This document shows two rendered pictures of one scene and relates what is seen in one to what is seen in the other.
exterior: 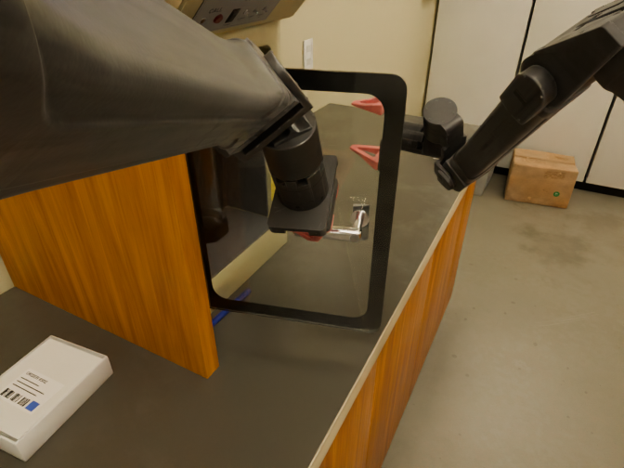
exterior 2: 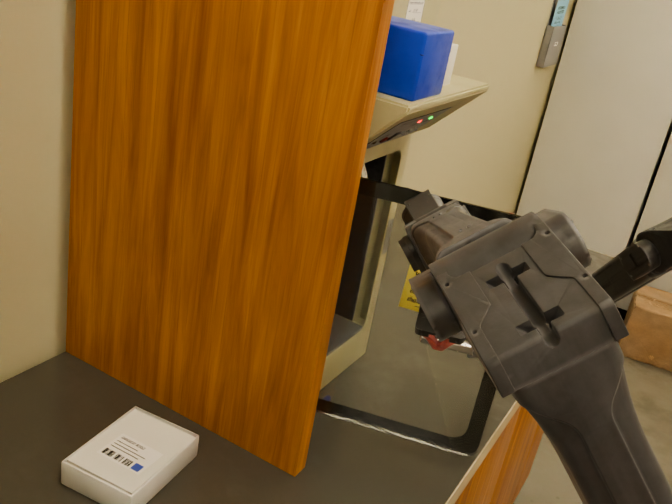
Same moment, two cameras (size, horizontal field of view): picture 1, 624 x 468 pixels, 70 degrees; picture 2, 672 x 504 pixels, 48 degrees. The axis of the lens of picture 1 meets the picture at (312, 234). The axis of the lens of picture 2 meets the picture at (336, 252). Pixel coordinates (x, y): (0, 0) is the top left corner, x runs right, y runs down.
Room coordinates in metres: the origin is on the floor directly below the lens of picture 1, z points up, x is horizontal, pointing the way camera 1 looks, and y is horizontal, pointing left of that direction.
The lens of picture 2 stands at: (-0.44, 0.20, 1.71)
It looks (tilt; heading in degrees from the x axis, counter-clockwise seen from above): 24 degrees down; 358
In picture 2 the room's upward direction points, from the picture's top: 11 degrees clockwise
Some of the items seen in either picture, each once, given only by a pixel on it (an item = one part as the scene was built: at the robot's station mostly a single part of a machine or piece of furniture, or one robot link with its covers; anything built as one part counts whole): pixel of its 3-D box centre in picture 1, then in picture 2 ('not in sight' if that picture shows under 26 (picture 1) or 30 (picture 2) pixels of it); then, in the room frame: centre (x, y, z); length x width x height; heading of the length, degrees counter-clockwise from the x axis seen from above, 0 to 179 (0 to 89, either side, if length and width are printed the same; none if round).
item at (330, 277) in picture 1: (284, 214); (406, 321); (0.55, 0.04, 1.19); 0.30 x 0.01 x 0.40; 78
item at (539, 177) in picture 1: (539, 177); (668, 330); (2.90, -1.62, 0.14); 0.41 x 0.33 x 0.29; 68
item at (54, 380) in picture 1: (39, 391); (132, 458); (0.43, 0.40, 0.96); 0.16 x 0.12 x 0.04; 158
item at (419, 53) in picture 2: not in sight; (401, 57); (0.62, 0.12, 1.56); 0.10 x 0.10 x 0.09; 62
